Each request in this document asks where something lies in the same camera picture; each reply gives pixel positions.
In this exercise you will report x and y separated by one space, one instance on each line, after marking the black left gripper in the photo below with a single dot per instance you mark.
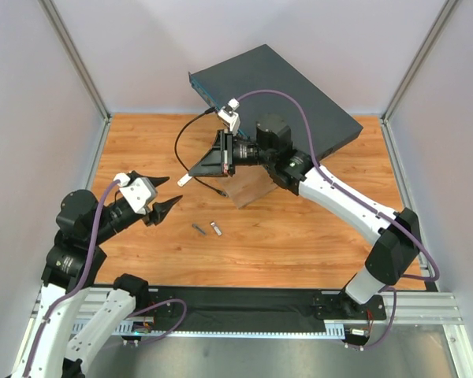
149 213

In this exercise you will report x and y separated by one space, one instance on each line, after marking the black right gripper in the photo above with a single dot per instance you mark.
227 153

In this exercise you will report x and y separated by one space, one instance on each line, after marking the blue-faced grey network switch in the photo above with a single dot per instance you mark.
264 82

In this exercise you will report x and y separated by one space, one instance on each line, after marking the silver sfp module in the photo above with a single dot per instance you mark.
199 229
216 228
184 180

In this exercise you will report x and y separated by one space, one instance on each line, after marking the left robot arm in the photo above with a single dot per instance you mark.
84 223

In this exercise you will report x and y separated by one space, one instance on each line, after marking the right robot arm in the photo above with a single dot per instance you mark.
394 236

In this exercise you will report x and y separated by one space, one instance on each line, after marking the wooden support board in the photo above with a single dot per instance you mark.
247 185

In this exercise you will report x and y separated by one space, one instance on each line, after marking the black cloth strip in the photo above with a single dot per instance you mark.
229 309

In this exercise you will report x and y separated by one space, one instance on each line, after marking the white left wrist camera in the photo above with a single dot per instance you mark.
138 193

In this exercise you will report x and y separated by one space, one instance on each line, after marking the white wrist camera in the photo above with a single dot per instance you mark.
138 193
229 116

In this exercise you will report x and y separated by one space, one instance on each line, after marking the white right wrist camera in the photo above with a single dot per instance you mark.
229 116

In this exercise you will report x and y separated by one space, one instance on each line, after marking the aluminium frame post left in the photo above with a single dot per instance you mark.
51 11

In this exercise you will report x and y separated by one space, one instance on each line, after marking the aluminium frame post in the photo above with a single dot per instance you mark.
446 12
51 11

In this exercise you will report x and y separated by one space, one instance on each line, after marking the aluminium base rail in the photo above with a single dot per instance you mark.
404 307

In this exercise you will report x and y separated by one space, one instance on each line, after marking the aluminium frame post right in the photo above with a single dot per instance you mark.
446 12

